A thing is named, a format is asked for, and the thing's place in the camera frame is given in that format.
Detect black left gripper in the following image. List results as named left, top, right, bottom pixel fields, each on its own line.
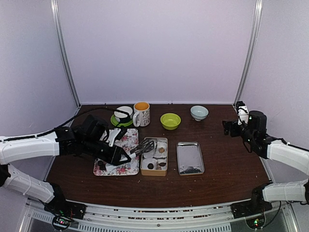
left=82, top=137, right=131, bottom=166

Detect silver metal tongs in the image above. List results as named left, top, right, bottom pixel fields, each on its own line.
left=129, top=139, right=155, bottom=158

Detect dark rose shaped chocolate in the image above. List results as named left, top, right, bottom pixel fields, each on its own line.
left=148, top=163, right=154, bottom=169

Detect tan tin box base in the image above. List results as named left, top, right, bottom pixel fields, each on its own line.
left=140, top=137, right=168, bottom=176

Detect tan crown shaped chocolate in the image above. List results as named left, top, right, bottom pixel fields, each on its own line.
left=158, top=147, right=165, bottom=153

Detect bear print tin lid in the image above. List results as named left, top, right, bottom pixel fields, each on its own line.
left=176, top=142, right=205, bottom=175

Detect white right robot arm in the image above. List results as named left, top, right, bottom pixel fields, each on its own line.
left=222, top=101, right=309, bottom=218

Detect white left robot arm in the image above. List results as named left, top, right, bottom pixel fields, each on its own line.
left=0, top=115, right=133, bottom=215

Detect floral rectangular tray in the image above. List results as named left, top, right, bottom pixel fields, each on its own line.
left=93, top=129, right=140, bottom=176

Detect light blue ceramic bowl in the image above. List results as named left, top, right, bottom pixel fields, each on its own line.
left=190, top=105, right=209, bottom=121

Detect green saucer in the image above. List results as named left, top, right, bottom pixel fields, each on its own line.
left=111, top=115, right=133, bottom=127

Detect dark cup white interior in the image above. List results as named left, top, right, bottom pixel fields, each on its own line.
left=114, top=106, right=133, bottom=123

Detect white mug orange interior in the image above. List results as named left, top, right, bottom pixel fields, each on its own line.
left=132, top=102, right=150, bottom=127

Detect lime green bowl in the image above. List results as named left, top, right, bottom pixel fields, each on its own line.
left=160, top=113, right=181, bottom=131

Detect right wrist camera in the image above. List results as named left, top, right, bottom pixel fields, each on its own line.
left=235, top=101, right=249, bottom=126

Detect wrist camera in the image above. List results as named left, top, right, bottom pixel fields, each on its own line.
left=107, top=127, right=127, bottom=147
left=235, top=101, right=249, bottom=126

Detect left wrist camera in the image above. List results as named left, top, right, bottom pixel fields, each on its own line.
left=107, top=127, right=127, bottom=147

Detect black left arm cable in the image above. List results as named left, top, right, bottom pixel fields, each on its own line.
left=31, top=107, right=132, bottom=141

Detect front aluminium rail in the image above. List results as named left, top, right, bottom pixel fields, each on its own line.
left=19, top=200, right=297, bottom=232

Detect right aluminium frame post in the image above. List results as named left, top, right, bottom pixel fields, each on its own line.
left=233, top=0, right=264, bottom=106

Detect aluminium frame post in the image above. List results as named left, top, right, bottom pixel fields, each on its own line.
left=233, top=0, right=264, bottom=106
left=50, top=0, right=81, bottom=108

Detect left aluminium frame post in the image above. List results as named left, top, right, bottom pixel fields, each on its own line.
left=50, top=0, right=81, bottom=108

